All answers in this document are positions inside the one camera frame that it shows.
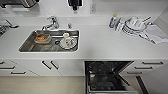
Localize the white wall outlet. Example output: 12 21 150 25
89 2 98 14

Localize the black wall soap dispenser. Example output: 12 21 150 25
67 0 83 12

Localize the small sink soap pump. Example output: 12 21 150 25
67 22 73 30

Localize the white three drawer unit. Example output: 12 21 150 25
0 59 38 78
124 60 168 94

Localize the grey utensil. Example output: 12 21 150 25
141 15 153 26

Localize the white mug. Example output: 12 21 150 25
60 32 78 50

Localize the stack of white plates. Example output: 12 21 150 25
122 16 148 37

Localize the small white jar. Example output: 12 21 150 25
116 19 125 33

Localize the stainless steel dishwasher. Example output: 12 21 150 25
83 60 140 94

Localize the container with brown food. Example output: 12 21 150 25
33 32 52 45

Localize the chrome faucet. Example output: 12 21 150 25
41 15 61 32

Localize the white double door base cabinet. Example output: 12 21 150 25
9 59 86 78

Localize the stainless steel sink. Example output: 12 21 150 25
17 29 81 54

